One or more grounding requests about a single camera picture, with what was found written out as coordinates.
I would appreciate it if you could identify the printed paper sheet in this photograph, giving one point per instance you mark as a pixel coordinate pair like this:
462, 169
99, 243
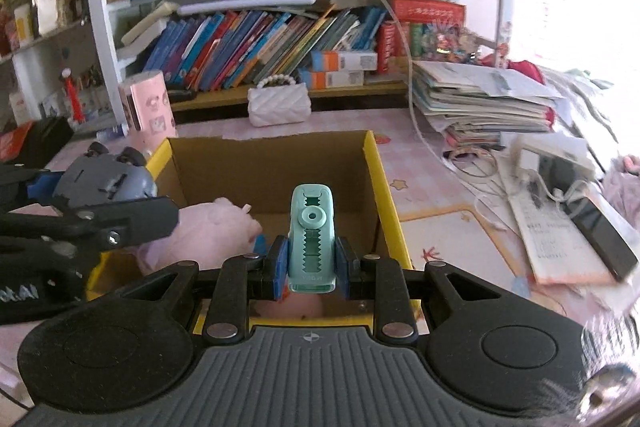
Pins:
545, 247

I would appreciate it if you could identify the pink checked tablecloth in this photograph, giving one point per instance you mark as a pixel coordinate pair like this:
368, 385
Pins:
440, 187

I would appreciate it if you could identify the red packet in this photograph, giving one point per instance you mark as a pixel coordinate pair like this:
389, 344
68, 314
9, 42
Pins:
12, 144

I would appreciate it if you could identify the yellow cardboard box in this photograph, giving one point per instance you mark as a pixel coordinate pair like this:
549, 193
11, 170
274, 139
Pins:
390, 217

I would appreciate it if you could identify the orange white carton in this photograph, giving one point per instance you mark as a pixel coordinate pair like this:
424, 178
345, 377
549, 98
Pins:
332, 79
345, 61

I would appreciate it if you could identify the black phone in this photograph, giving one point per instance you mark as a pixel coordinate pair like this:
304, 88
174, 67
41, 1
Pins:
605, 242

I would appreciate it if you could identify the pink humidifier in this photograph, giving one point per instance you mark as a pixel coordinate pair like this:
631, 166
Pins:
150, 107

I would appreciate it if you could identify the black device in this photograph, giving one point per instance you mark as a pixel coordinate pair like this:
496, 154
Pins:
560, 179

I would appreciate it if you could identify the white card red label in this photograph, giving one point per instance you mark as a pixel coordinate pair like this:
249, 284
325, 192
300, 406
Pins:
18, 107

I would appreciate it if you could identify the row of colourful books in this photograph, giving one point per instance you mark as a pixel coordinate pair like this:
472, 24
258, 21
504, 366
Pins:
240, 47

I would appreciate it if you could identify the white bottle yellow label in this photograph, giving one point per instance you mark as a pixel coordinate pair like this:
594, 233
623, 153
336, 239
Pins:
22, 24

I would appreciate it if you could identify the stack of papers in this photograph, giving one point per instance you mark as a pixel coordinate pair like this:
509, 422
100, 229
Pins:
475, 102

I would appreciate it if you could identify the white bookshelf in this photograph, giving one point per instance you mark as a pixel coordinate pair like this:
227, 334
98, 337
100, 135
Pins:
100, 7

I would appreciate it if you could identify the clear tube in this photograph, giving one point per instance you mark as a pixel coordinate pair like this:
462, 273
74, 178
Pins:
409, 57

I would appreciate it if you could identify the white power adapter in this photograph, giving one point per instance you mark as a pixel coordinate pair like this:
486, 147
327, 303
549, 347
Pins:
550, 152

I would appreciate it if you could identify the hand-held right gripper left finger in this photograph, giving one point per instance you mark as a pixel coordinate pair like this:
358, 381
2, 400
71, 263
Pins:
277, 269

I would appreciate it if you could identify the pink plush pig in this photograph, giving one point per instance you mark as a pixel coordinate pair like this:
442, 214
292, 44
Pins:
210, 227

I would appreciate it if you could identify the white rolled paper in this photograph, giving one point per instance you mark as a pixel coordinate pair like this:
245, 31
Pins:
250, 4

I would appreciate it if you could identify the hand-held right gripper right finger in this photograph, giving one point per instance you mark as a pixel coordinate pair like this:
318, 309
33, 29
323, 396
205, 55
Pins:
344, 269

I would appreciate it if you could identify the pink cloth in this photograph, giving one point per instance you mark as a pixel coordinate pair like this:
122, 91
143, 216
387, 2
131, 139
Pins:
622, 182

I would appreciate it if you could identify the white quilted handbag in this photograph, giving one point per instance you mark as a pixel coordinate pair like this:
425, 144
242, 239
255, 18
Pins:
277, 107

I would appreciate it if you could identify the red book box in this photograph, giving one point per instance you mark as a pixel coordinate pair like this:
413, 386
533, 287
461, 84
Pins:
425, 14

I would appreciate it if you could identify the thick open book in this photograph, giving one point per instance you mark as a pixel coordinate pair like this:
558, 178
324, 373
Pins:
145, 27

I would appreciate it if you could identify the black pouch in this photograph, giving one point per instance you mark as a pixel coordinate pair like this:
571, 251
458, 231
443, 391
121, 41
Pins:
181, 96

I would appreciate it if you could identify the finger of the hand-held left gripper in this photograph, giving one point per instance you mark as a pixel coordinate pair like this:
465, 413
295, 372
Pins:
135, 219
42, 187

